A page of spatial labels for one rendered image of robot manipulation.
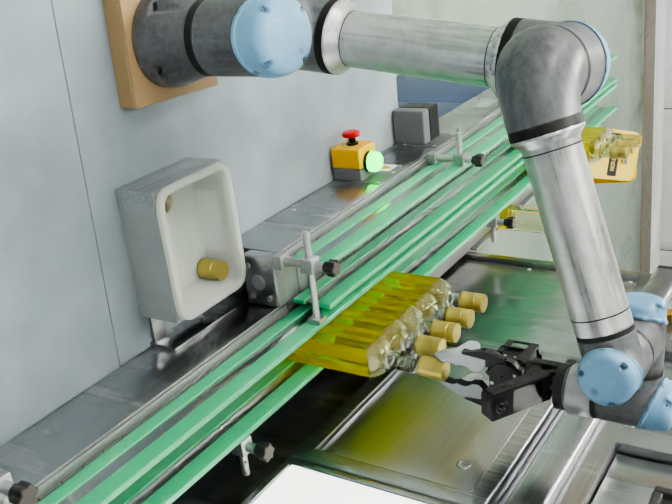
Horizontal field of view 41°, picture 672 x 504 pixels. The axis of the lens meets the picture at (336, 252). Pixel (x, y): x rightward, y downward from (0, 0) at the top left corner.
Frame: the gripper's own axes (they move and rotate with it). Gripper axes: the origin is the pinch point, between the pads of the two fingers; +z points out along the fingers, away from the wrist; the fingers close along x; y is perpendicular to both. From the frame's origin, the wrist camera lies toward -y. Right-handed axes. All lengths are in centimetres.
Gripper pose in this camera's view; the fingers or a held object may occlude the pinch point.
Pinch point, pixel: (441, 369)
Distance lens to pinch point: 144.2
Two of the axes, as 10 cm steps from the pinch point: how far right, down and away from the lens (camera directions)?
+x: -1.1, -9.2, -3.8
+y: 5.3, -3.8, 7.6
